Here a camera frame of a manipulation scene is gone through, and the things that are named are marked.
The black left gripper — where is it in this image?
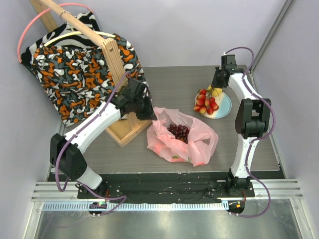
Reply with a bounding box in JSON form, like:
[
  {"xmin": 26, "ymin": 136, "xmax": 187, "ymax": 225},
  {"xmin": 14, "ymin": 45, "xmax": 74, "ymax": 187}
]
[{"xmin": 133, "ymin": 94, "xmax": 157, "ymax": 120}]

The yellow lemon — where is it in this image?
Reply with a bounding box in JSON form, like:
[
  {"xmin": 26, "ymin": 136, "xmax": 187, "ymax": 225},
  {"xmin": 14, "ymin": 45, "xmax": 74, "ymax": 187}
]
[{"xmin": 207, "ymin": 86, "xmax": 223, "ymax": 97}]

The dark red grape bunch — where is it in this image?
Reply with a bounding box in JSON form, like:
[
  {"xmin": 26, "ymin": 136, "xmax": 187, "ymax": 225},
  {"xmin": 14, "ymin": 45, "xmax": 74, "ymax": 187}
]
[{"xmin": 167, "ymin": 124, "xmax": 189, "ymax": 140}]

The pink plastic bag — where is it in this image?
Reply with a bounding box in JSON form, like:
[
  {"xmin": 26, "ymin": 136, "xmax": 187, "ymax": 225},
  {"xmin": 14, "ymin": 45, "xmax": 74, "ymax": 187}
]
[{"xmin": 147, "ymin": 107, "xmax": 219, "ymax": 167}]

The orange mandarin fruit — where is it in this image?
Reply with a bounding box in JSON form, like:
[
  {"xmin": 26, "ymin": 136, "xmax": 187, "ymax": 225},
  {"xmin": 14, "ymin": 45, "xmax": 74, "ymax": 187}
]
[{"xmin": 180, "ymin": 137, "xmax": 188, "ymax": 144}]

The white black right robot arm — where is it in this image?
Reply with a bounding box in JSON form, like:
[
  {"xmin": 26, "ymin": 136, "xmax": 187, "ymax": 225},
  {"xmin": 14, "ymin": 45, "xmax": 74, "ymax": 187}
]
[{"xmin": 212, "ymin": 55, "xmax": 271, "ymax": 197}]

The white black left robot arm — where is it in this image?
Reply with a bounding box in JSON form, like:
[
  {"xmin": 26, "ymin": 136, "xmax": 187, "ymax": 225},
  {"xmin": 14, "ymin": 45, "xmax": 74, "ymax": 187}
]
[{"xmin": 50, "ymin": 79, "xmax": 157, "ymax": 199}]

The light blue round plate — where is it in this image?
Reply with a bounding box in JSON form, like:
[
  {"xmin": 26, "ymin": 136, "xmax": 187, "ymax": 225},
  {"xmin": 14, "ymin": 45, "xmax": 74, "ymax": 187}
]
[{"xmin": 201, "ymin": 92, "xmax": 232, "ymax": 119}]

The wooden clothes rack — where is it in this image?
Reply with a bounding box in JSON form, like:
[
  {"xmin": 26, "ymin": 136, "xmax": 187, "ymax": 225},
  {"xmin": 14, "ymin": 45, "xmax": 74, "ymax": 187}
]
[{"xmin": 39, "ymin": 0, "xmax": 152, "ymax": 147}]

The orange black patterned garment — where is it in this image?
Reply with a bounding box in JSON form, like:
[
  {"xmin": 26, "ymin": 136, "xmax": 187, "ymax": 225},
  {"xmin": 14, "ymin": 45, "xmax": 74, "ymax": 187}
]
[{"xmin": 31, "ymin": 33, "xmax": 152, "ymax": 127}]

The cream hanger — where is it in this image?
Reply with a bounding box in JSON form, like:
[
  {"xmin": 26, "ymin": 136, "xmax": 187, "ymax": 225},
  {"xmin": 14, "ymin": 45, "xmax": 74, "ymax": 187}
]
[{"xmin": 42, "ymin": 31, "xmax": 117, "ymax": 47}]

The black white zebra garment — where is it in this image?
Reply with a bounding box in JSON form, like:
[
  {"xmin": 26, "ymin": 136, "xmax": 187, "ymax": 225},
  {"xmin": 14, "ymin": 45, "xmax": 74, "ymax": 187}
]
[{"xmin": 21, "ymin": 12, "xmax": 101, "ymax": 68}]

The pink hanger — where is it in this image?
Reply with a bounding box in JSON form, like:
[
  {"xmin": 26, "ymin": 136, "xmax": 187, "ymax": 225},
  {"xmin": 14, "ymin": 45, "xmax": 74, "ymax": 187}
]
[{"xmin": 17, "ymin": 3, "xmax": 93, "ymax": 63}]

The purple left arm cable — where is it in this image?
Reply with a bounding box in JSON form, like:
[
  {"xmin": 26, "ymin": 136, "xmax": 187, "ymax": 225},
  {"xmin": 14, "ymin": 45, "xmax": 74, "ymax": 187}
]
[{"xmin": 55, "ymin": 71, "xmax": 132, "ymax": 216}]

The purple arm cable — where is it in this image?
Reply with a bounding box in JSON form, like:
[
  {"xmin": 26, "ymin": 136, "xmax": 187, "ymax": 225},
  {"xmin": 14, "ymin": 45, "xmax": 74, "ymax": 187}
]
[
  {"xmin": 224, "ymin": 46, "xmax": 276, "ymax": 219},
  {"xmin": 55, "ymin": 71, "xmax": 132, "ymax": 216}
]

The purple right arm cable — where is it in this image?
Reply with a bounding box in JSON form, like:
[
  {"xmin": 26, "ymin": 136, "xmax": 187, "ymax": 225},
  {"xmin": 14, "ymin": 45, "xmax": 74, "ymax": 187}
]
[{"xmin": 224, "ymin": 46, "xmax": 276, "ymax": 219}]

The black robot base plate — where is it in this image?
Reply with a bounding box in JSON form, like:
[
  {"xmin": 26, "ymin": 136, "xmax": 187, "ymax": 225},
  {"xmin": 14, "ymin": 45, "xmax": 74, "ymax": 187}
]
[{"xmin": 47, "ymin": 170, "xmax": 286, "ymax": 204}]

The aluminium corner post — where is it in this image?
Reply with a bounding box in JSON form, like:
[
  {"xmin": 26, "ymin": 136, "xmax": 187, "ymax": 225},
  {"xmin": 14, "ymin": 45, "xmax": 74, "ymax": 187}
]
[{"xmin": 250, "ymin": 0, "xmax": 296, "ymax": 73}]

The white slotted cable duct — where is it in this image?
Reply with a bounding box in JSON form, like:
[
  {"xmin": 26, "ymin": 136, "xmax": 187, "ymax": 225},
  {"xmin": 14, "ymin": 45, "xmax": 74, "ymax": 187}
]
[{"xmin": 42, "ymin": 201, "xmax": 229, "ymax": 212}]

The aluminium frame rail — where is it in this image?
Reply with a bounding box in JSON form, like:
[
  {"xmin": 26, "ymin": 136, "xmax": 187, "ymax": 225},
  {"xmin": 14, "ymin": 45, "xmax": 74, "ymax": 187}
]
[{"xmin": 31, "ymin": 179, "xmax": 303, "ymax": 202}]

